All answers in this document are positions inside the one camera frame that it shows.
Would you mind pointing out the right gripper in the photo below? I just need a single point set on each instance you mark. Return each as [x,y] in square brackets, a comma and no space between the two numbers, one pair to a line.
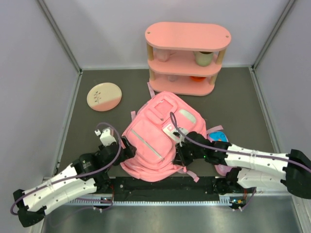
[178,159]

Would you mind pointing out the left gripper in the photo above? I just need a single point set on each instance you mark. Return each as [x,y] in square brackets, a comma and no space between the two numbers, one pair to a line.
[129,152]

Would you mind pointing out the pink student backpack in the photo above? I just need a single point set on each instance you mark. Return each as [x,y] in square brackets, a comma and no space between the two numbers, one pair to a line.
[151,132]

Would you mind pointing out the purple pencil case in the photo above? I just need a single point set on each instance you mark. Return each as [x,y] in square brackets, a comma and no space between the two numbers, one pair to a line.
[219,136]

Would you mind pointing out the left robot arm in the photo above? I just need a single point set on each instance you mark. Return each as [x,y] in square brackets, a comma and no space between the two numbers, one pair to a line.
[86,175]

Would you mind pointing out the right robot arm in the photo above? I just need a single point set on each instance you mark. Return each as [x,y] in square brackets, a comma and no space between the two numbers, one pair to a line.
[292,170]

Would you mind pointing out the pink and cream plate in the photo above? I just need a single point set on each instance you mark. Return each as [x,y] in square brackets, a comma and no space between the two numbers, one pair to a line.
[104,97]

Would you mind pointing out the orange bowl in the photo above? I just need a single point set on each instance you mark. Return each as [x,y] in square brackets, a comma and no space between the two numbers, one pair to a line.
[197,79]

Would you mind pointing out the pink three-tier shelf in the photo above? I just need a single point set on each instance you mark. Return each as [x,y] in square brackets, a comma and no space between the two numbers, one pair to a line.
[185,38]

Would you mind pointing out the pink mug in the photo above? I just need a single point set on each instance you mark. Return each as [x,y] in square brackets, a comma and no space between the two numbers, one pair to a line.
[163,55]

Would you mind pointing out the green cup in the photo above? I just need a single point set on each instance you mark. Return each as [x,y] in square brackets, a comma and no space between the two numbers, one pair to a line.
[203,58]

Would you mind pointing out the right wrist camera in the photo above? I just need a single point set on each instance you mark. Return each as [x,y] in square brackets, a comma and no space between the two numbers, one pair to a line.
[178,138]

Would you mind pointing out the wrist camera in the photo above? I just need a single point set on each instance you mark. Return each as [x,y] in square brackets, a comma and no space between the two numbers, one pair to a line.
[106,136]
[178,138]

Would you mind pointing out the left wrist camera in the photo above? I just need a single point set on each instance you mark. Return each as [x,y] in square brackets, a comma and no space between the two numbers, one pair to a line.
[106,136]

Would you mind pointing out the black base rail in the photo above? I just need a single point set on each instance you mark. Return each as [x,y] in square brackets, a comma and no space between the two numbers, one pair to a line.
[171,189]

